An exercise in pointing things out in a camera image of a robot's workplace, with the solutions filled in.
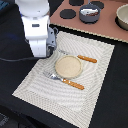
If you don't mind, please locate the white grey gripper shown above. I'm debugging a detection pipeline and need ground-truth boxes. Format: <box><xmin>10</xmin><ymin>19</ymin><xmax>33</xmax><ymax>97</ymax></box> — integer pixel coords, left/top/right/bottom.
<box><xmin>22</xmin><ymin>15</ymin><xmax>57</xmax><ymax>58</ymax></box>

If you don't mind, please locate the grey pot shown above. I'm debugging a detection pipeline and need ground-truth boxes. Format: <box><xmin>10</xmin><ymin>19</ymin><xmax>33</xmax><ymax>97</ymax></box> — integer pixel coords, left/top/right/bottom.
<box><xmin>79</xmin><ymin>4</ymin><xmax>101</xmax><ymax>23</ymax></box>
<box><xmin>48</xmin><ymin>27</ymin><xmax>58</xmax><ymax>46</ymax></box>

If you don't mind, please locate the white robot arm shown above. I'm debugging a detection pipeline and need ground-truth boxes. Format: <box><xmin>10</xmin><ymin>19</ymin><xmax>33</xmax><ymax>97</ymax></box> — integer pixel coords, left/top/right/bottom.
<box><xmin>15</xmin><ymin>0</ymin><xmax>58</xmax><ymax>58</ymax></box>

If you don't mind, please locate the round wooden plate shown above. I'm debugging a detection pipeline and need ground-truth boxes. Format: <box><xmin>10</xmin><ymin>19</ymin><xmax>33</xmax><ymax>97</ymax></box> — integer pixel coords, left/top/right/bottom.
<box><xmin>55</xmin><ymin>55</ymin><xmax>83</xmax><ymax>79</ymax></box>

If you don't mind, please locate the black stove burner back-left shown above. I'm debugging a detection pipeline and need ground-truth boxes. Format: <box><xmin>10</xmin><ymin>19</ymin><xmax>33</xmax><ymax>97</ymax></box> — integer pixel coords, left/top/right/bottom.
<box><xmin>69</xmin><ymin>0</ymin><xmax>84</xmax><ymax>6</ymax></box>

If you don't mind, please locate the grey pot on stove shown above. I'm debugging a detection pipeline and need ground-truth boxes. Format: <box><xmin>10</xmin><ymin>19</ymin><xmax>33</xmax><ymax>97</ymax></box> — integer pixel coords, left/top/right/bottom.
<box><xmin>79</xmin><ymin>4</ymin><xmax>101</xmax><ymax>23</ymax></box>

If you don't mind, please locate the brown toy stove board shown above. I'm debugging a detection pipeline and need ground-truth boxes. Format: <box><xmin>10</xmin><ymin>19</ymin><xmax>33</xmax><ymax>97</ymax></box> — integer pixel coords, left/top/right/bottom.
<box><xmin>50</xmin><ymin>0</ymin><xmax>128</xmax><ymax>43</ymax></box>

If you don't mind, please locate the black stove burner back-right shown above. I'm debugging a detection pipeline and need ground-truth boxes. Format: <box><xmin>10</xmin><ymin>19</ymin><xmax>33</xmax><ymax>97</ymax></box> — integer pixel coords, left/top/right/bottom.
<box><xmin>90</xmin><ymin>1</ymin><xmax>104</xmax><ymax>9</ymax></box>

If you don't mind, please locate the woven grey placemat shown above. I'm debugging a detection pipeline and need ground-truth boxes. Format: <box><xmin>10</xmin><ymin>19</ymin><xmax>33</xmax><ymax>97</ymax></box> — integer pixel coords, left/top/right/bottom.
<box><xmin>13</xmin><ymin>31</ymin><xmax>114</xmax><ymax>128</ymax></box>

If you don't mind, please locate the beige bowl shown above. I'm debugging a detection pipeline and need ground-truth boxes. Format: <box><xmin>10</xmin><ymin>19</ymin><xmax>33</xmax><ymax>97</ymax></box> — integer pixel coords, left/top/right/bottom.
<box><xmin>116</xmin><ymin>4</ymin><xmax>128</xmax><ymax>31</ymax></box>

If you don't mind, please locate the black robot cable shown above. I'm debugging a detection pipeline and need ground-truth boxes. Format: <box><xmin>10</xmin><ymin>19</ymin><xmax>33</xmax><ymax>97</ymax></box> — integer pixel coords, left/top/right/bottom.
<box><xmin>0</xmin><ymin>54</ymin><xmax>56</xmax><ymax>63</ymax></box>

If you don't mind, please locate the toy fork wooden handle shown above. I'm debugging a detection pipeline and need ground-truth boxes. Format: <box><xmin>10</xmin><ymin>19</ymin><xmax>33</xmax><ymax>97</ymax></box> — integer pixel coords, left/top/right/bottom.
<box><xmin>43</xmin><ymin>71</ymin><xmax>84</xmax><ymax>90</ymax></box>

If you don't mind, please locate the toy knife wooden handle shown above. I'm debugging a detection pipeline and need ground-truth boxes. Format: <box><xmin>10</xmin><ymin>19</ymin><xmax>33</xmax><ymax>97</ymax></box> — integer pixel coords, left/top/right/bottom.
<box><xmin>59</xmin><ymin>49</ymin><xmax>98</xmax><ymax>64</ymax></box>

